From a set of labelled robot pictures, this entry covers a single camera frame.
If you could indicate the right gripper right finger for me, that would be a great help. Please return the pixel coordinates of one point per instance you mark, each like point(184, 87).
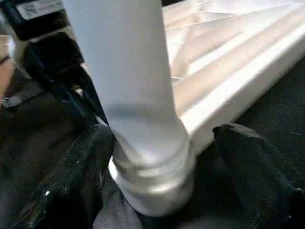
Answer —
point(257, 179)

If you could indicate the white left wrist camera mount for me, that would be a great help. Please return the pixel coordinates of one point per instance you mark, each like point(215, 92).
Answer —
point(38, 21)

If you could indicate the white plastic table leg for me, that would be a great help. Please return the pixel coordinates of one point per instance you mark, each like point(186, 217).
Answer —
point(124, 71)

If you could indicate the black work mat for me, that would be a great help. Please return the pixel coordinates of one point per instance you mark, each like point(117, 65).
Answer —
point(274, 107)

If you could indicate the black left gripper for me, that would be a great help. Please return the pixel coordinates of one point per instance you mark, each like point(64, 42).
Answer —
point(54, 55)

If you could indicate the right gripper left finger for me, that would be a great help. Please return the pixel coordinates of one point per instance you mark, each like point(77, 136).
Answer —
point(66, 186)

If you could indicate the white plastic table top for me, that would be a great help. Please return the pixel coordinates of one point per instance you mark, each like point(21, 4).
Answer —
point(226, 71)

